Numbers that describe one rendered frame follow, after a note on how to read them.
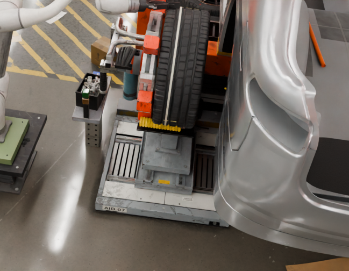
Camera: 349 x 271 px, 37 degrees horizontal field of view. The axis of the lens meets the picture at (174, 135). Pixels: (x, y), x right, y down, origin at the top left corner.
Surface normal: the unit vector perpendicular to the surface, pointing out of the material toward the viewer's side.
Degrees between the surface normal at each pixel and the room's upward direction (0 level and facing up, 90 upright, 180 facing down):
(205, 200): 0
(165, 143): 90
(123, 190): 0
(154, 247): 0
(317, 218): 96
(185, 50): 36
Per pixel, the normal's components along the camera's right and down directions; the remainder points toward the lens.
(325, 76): 0.07, -0.41
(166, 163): 0.11, -0.69
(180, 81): -0.02, 0.33
